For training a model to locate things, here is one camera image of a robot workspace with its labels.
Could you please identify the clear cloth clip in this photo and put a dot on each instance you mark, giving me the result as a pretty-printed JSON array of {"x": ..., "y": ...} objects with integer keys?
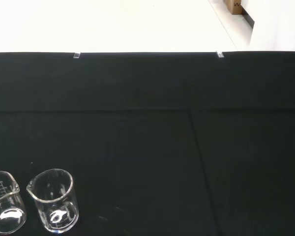
[
  {"x": 77, "y": 55},
  {"x": 219, "y": 54}
]

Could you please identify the black bench cloth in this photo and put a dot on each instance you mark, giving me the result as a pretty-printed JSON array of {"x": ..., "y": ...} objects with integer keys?
[{"x": 147, "y": 137}]

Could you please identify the brown cardboard box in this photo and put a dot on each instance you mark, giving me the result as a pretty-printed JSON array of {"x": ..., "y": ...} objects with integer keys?
[{"x": 233, "y": 7}]

